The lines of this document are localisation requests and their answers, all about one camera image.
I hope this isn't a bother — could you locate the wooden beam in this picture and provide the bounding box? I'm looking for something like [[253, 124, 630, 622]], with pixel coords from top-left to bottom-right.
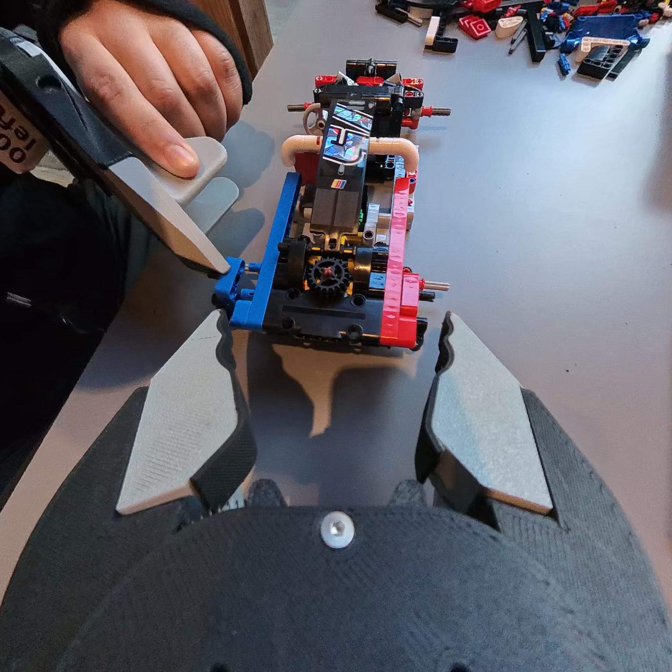
[[207, 0, 275, 79]]

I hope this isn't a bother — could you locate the blue L-shaped toy beam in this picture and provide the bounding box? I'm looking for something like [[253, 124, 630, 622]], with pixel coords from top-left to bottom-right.
[[212, 256, 247, 316]]

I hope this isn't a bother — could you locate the person's left hand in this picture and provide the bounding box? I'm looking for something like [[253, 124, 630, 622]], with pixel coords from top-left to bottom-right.
[[59, 0, 246, 180]]

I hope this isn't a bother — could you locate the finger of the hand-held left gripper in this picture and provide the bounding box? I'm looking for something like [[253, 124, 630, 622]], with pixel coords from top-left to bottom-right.
[[106, 155, 233, 279]]

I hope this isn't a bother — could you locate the pile of loose toy pieces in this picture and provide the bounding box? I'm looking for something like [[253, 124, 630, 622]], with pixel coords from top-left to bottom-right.
[[374, 0, 653, 81]]

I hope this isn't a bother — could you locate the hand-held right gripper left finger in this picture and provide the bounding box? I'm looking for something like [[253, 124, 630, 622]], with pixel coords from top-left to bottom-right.
[[114, 309, 258, 516]]

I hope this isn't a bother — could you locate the partly built toy car chassis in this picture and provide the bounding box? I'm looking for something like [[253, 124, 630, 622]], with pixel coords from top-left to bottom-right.
[[226, 57, 452, 354]]

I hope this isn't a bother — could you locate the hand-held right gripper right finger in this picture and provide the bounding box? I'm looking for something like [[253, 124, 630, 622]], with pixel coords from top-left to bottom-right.
[[415, 311, 555, 516]]

